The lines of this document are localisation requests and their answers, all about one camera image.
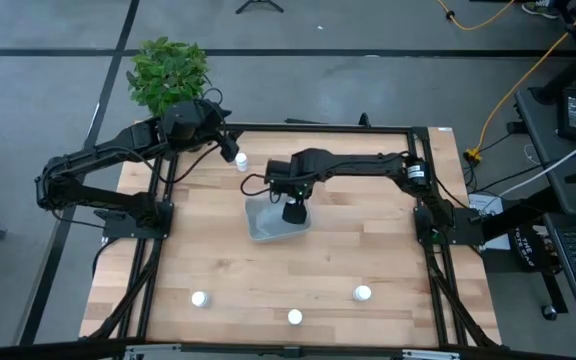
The black aluminium table frame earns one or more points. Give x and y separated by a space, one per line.
318 128

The black tote bag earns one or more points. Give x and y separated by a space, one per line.
530 247

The white paper sheet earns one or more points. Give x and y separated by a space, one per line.
485 202

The black caster wheel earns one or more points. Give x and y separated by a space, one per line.
549 312

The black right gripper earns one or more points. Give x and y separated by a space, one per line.
288 186

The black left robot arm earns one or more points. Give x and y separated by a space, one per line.
93 150

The green potted plant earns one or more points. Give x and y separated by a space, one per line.
168 75

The person's shoe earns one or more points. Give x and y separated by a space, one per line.
540 7

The white pill bottle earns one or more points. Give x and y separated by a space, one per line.
295 316
199 299
242 162
362 293

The black side desk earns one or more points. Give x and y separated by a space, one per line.
543 150

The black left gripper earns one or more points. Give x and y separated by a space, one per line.
216 119

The translucent grey plastic basket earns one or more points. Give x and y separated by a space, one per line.
268 225

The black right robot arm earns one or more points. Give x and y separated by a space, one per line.
358 165

